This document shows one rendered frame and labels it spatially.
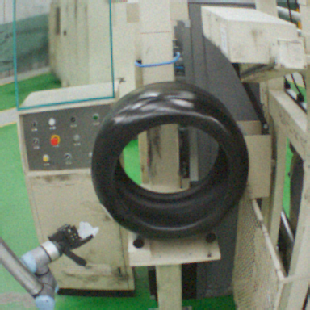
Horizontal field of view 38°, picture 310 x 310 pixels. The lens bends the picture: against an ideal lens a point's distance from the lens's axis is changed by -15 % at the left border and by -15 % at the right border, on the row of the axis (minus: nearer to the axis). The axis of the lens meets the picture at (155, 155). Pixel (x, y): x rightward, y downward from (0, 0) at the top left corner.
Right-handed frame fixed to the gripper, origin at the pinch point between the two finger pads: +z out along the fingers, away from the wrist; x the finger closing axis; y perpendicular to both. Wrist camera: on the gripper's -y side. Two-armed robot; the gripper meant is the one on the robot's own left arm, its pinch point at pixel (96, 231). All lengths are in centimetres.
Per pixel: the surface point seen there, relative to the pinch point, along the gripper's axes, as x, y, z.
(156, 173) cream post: 18.7, 2.0, 46.2
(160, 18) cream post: -8, 65, 60
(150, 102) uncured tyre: -22.1, 34.9, 27.5
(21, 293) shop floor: 135, -57, -20
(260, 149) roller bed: -16, -4, 77
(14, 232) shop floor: 213, -34, 21
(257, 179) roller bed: -11, -16, 74
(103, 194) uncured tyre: -2.9, 11.4, 8.1
